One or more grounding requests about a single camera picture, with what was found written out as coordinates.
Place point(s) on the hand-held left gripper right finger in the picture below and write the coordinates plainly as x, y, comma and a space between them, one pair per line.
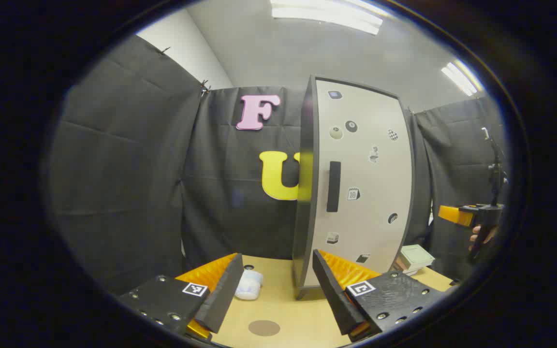
336, 299

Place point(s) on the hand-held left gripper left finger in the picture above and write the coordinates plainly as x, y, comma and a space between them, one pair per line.
223, 297

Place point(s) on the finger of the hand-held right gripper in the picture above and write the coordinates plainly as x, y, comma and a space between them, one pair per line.
455, 215

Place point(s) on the round brown coaster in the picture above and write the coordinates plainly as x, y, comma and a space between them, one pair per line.
264, 328

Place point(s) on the dark grey cabinet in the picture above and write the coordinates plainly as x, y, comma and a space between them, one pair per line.
305, 217

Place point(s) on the crumpled white cloth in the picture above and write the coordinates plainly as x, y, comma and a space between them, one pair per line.
248, 285

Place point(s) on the pale green book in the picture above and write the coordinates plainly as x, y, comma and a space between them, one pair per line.
416, 256

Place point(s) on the ceiling light panel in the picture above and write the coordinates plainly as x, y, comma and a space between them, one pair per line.
460, 78
327, 14

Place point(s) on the black backdrop cloth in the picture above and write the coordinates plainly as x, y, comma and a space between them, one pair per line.
114, 169

